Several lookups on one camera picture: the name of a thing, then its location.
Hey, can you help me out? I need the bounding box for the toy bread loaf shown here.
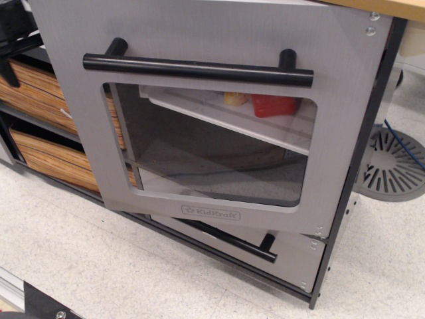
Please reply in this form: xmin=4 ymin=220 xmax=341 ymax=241
xmin=224 ymin=92 xmax=251 ymax=106

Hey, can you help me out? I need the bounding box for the lower wood-pattern storage bin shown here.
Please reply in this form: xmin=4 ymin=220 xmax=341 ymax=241
xmin=9 ymin=120 xmax=100 ymax=193

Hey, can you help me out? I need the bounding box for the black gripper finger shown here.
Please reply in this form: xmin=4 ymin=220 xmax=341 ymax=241
xmin=0 ymin=57 xmax=20 ymax=88

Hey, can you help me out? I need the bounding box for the grey toy oven door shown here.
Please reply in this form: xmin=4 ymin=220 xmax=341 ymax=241
xmin=29 ymin=1 xmax=395 ymax=238

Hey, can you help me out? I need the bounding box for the wooden countertop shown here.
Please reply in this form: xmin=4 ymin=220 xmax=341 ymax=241
xmin=323 ymin=0 xmax=425 ymax=23

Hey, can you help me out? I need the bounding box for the grey round slotted base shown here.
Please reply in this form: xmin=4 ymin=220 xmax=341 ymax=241
xmin=354 ymin=127 xmax=424 ymax=202

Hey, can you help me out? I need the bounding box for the black oven door handle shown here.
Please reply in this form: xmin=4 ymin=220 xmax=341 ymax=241
xmin=82 ymin=37 xmax=314 ymax=88

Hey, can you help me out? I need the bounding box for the grey lower oven drawer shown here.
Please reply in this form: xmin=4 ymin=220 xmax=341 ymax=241
xmin=151 ymin=215 xmax=325 ymax=293

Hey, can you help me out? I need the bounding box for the black drawer handle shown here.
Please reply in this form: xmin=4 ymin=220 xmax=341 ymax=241
xmin=177 ymin=219 xmax=278 ymax=263

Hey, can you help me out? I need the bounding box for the aluminium rail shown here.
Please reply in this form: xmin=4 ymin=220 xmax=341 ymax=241
xmin=1 ymin=267 xmax=25 ymax=312

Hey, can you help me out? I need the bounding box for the white oven shelf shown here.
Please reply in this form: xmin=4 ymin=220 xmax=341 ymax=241
xmin=139 ymin=85 xmax=317 ymax=156

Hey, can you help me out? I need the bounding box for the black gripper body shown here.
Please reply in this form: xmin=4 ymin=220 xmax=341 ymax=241
xmin=1 ymin=1 xmax=43 ymax=62

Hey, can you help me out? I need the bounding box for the black toy kitchen frame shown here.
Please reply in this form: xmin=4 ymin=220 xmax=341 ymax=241
xmin=1 ymin=1 xmax=406 ymax=306

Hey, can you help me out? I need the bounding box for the wood-pattern storage bin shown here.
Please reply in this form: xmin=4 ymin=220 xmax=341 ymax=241
xmin=1 ymin=60 xmax=78 ymax=135
xmin=9 ymin=120 xmax=100 ymax=193

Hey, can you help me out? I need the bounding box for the blue cable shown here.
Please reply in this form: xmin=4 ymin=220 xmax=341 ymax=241
xmin=384 ymin=118 xmax=425 ymax=171

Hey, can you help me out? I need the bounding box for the red toy bell pepper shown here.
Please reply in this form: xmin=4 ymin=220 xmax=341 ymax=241
xmin=251 ymin=94 xmax=298 ymax=118

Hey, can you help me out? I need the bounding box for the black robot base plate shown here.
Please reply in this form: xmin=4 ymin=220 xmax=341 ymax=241
xmin=1 ymin=281 xmax=82 ymax=319

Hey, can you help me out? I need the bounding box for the upper wood-pattern storage bin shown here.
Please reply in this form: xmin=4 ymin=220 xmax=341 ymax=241
xmin=1 ymin=60 xmax=78 ymax=135

